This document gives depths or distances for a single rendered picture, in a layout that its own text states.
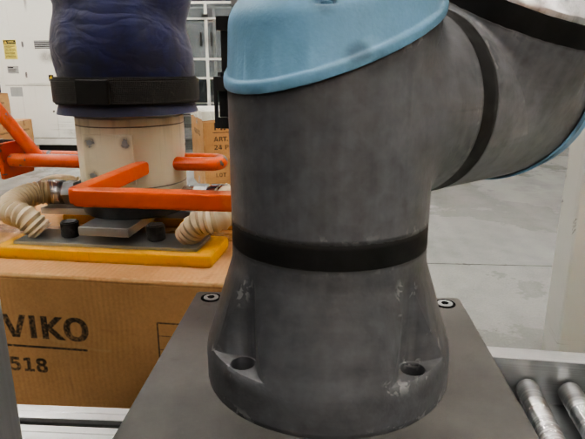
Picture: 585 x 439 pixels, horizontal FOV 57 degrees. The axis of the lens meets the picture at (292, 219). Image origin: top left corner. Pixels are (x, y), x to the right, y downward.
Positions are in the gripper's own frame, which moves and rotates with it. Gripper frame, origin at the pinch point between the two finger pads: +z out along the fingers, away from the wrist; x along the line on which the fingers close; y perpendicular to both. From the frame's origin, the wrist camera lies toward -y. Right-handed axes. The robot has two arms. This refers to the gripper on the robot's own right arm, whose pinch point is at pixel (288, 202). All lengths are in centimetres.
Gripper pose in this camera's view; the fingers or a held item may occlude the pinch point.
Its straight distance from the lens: 60.5
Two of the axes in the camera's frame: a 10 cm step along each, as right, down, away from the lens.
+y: -9.9, -0.4, 1.4
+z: 0.0, 9.6, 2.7
